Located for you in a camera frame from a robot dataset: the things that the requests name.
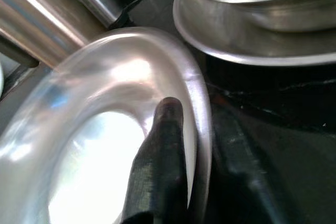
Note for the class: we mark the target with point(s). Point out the steel plate with cutlery bowl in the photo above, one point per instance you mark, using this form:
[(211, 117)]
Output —
[(223, 35)]

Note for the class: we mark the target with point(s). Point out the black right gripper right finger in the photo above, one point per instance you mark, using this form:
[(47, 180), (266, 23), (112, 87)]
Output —
[(236, 176)]

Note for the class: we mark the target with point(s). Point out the steel bowl holding cutlery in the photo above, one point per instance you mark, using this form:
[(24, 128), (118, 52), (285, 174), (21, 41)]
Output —
[(275, 16)]

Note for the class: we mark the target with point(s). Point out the large steel plate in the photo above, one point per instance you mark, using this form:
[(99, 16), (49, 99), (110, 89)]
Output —
[(23, 95)]

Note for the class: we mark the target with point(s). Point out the steel thermos jug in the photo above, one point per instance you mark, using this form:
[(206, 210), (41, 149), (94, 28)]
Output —
[(31, 24)]

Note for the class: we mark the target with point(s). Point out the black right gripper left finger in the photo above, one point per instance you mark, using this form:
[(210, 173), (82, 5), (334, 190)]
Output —
[(160, 155)]

